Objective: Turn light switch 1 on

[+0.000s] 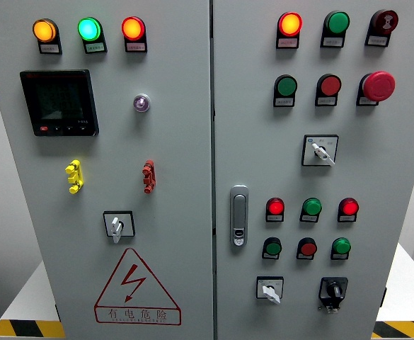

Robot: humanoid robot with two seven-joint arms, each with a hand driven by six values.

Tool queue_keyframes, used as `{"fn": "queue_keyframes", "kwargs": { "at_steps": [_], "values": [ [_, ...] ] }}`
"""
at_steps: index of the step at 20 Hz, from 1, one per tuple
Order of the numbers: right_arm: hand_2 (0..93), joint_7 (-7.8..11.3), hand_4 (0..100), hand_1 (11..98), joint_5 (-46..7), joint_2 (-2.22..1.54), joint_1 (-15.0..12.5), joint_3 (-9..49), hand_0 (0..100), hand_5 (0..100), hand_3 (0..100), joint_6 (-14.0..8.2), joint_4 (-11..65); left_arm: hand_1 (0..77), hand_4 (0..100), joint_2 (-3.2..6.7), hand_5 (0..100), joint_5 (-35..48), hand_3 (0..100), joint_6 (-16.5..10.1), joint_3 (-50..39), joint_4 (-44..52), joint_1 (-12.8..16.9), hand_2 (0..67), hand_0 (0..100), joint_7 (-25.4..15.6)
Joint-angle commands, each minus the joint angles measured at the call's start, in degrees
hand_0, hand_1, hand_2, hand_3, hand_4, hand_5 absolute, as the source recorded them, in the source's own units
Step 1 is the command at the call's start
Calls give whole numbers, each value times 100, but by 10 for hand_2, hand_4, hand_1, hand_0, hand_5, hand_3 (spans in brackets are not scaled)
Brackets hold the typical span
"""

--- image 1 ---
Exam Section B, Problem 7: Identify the large white-handle turn switch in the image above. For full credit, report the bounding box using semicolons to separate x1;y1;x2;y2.
301;134;340;168

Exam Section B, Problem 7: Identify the silver door lock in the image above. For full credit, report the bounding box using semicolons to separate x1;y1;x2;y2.
229;184;249;249

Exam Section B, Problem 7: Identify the small white-handle turn switch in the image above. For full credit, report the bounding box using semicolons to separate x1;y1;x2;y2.
255;276;284;305

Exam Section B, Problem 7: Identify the large red push button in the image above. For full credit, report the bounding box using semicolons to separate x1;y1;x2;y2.
316;73;343;97

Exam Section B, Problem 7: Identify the small red flat push button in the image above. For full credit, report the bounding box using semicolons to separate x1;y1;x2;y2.
297;237;318;256

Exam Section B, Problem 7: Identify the dark red buzzer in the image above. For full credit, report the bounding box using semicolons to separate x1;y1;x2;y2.
370;8;399;35

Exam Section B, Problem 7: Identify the small red handle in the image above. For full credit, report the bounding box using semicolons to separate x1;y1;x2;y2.
142;159;156;194

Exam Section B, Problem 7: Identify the black-handle turn switch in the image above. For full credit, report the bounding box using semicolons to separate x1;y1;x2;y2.
317;276;349;315

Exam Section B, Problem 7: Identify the small green raised push button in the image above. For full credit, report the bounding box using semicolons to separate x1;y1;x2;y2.
331;237;352;256

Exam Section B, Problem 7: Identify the yellow round lamp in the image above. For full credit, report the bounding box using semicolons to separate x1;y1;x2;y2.
32;18;58;44

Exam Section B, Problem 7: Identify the large dark green lamp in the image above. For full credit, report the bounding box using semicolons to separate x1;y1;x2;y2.
323;10;351;35

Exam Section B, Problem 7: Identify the large red stop button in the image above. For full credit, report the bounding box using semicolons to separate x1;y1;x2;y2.
362;70;396;103

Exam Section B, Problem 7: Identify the small green flat push button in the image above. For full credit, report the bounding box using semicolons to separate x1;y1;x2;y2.
263;237;283;256

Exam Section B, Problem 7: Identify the large green push button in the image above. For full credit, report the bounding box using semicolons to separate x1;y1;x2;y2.
274;74;299;97

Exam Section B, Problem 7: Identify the small yellow handle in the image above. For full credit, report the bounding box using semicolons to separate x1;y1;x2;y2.
64;159;84;195

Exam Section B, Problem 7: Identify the bright green lit lamp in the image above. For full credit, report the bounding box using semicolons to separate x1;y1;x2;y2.
77;16;103;43

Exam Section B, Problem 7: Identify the black yellow striped tape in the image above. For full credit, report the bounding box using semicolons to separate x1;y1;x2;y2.
0;319;67;339
371;320;414;339

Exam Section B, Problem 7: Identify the small red lit lamp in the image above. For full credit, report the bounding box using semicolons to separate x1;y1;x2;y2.
338;197;360;216
265;197;285;216

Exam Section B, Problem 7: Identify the grey cabinet door with display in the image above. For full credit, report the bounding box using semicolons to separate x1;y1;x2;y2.
0;0;215;340

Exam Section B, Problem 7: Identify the white round lamp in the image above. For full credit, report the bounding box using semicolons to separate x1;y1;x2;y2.
132;93;151;113

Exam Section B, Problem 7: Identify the black display meter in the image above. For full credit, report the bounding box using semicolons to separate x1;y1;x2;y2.
19;69;100;137

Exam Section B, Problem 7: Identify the small green lamp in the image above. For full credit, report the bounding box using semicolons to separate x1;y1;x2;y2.
301;197;323;216

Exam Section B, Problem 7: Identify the red warning triangle sign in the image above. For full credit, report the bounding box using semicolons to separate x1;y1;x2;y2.
93;247;183;326

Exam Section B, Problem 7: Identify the grey cabinet door with lock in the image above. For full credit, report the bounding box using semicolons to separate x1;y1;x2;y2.
212;0;414;340

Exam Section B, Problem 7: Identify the large red lit lamp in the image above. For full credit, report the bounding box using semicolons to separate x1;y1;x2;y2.
120;16;146;42
277;11;304;38

